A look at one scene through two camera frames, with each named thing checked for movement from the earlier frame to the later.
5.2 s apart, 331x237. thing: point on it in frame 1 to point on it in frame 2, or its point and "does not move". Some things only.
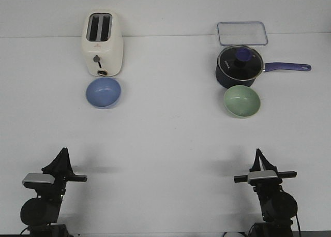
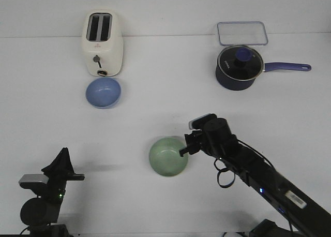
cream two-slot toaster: (103, 42) does not move
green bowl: (241, 101) to (165, 157)
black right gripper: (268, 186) to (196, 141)
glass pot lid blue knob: (240, 62) does not move
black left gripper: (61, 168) does not move
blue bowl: (103, 93) does not move
